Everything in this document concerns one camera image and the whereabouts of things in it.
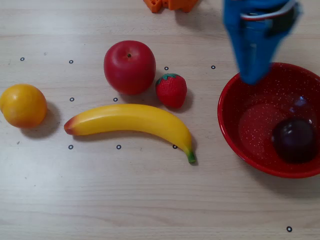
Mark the red toy apple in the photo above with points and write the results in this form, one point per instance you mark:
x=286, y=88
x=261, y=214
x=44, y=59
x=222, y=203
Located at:
x=130, y=70

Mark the dark purple toy plum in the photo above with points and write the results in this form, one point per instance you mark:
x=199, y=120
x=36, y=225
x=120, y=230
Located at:
x=293, y=141

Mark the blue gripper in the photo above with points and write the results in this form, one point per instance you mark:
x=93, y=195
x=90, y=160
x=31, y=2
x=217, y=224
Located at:
x=251, y=53

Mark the yellow toy banana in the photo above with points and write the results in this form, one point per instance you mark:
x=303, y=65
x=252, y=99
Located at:
x=130, y=120

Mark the orange robot arm base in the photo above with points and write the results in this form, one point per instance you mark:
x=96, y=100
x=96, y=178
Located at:
x=175, y=3

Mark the red toy strawberry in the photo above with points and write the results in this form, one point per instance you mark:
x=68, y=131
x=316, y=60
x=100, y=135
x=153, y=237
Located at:
x=172, y=91

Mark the red speckled enamel bowl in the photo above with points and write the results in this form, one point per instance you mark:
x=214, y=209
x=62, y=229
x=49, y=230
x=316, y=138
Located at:
x=250, y=140

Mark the yellow orange toy peach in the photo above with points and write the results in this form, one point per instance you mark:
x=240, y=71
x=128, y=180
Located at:
x=23, y=106

